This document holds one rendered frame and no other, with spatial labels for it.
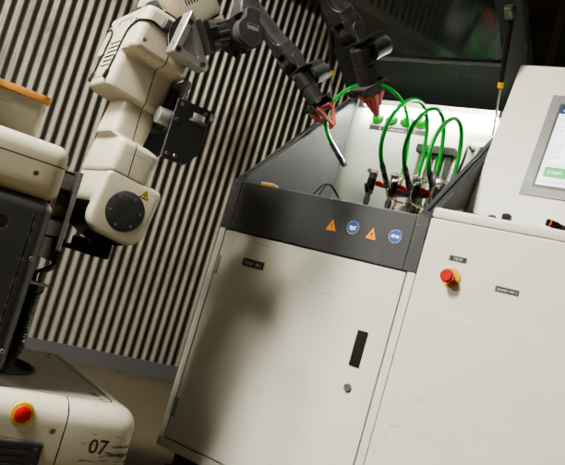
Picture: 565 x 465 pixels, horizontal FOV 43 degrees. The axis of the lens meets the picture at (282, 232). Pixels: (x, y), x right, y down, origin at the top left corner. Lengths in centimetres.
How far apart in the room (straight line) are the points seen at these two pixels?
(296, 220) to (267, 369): 46
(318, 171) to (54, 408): 142
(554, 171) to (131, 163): 120
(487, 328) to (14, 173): 118
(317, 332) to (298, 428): 27
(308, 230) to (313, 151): 55
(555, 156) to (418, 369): 76
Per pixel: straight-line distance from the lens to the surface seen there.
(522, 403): 188
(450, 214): 200
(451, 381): 193
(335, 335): 208
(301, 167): 261
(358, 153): 281
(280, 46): 241
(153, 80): 194
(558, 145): 229
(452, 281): 196
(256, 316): 222
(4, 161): 162
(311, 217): 218
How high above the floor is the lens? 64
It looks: 5 degrees up
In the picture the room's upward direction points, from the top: 16 degrees clockwise
